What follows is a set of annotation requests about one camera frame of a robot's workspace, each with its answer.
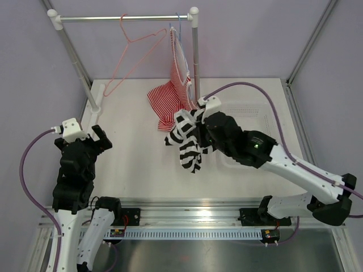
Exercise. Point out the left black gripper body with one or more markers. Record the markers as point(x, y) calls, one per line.
point(93, 148)

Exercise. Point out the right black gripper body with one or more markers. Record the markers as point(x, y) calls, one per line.
point(205, 140)

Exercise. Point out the black white striped tank top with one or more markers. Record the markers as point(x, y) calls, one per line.
point(184, 135)

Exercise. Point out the pink wire hanger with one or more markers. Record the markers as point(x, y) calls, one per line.
point(137, 49)

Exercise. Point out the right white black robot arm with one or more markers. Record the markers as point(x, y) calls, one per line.
point(327, 196)

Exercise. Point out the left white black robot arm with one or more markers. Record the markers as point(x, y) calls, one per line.
point(75, 182)

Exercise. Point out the red white striped tank top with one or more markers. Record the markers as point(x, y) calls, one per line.
point(165, 103)

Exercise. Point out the silver white clothes rack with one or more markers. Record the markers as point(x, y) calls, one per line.
point(94, 105)

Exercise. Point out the white plastic perforated basket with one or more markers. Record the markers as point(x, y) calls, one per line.
point(249, 116)

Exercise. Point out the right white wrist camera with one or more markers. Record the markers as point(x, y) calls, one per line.
point(210, 106)

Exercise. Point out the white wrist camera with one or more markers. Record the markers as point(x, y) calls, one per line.
point(210, 106)
point(70, 130)

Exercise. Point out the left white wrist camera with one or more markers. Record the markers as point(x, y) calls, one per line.
point(70, 130)

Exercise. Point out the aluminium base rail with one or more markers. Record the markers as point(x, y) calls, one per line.
point(190, 213)

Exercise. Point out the blue wire hanger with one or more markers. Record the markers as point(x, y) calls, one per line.
point(180, 73)

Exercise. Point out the white slotted cable duct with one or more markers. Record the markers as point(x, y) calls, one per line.
point(184, 234)

